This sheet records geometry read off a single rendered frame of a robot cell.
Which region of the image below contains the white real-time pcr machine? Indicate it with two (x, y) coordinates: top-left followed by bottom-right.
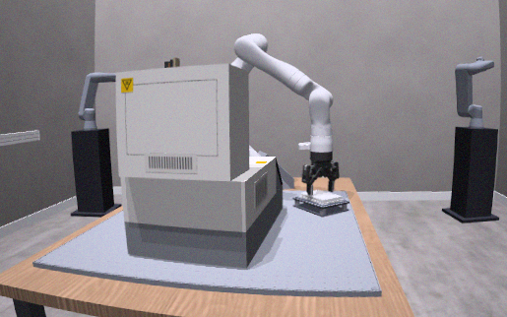
(116, 64), (283, 269)

